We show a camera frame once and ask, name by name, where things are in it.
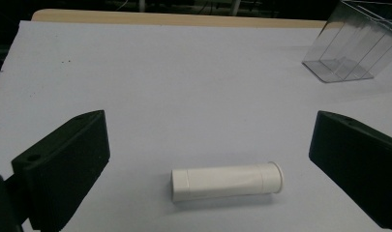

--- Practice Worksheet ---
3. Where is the white cylindrical tube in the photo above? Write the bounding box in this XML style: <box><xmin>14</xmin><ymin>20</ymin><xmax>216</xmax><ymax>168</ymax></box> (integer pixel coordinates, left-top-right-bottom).
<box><xmin>170</xmin><ymin>160</ymin><xmax>285</xmax><ymax>203</ymax></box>

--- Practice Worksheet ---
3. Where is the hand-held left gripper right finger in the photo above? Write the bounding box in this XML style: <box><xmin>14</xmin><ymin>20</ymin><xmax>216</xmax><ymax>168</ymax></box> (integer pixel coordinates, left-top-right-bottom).
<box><xmin>308</xmin><ymin>110</ymin><xmax>392</xmax><ymax>232</ymax></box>

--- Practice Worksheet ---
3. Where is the clear acrylic organizer box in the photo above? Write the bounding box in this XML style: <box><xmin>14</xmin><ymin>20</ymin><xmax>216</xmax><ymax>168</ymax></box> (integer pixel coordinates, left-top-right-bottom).
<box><xmin>301</xmin><ymin>0</ymin><xmax>392</xmax><ymax>84</ymax></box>

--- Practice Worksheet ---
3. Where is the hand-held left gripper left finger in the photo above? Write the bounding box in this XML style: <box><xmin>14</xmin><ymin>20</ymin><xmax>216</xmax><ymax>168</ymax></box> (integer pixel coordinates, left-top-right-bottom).
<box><xmin>11</xmin><ymin>109</ymin><xmax>111</xmax><ymax>232</ymax></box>

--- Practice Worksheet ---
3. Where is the white table cover sheet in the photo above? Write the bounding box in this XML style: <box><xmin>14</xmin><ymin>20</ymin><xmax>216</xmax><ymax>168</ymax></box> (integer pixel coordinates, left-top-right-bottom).
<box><xmin>0</xmin><ymin>19</ymin><xmax>392</xmax><ymax>232</ymax></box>

